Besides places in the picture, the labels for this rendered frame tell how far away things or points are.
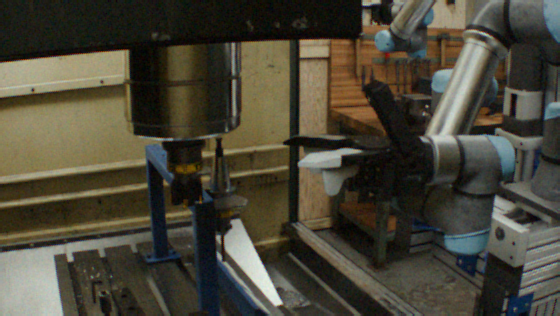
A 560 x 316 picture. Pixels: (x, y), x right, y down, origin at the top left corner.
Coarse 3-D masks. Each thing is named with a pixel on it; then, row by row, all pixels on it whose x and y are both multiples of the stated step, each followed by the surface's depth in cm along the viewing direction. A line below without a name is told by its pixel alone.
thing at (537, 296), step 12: (492, 288) 131; (552, 288) 134; (480, 300) 136; (492, 300) 132; (504, 300) 127; (516, 300) 128; (528, 300) 131; (540, 300) 134; (492, 312) 132; (504, 312) 130; (516, 312) 130
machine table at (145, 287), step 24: (168, 240) 167; (192, 240) 167; (216, 240) 167; (72, 264) 155; (96, 264) 149; (120, 264) 150; (144, 264) 153; (168, 264) 151; (192, 264) 152; (72, 288) 135; (96, 288) 136; (120, 288) 137; (144, 288) 138; (168, 288) 138; (192, 288) 145; (72, 312) 124; (96, 312) 125; (168, 312) 132; (192, 312) 127; (240, 312) 128
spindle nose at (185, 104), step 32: (128, 64) 68; (160, 64) 66; (192, 64) 66; (224, 64) 69; (128, 96) 70; (160, 96) 67; (192, 96) 67; (224, 96) 70; (128, 128) 72; (160, 128) 68; (192, 128) 68; (224, 128) 71
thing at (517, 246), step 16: (496, 224) 124; (512, 224) 121; (496, 240) 125; (512, 240) 119; (528, 240) 118; (544, 240) 121; (496, 256) 125; (512, 256) 119; (528, 256) 120; (544, 256) 122
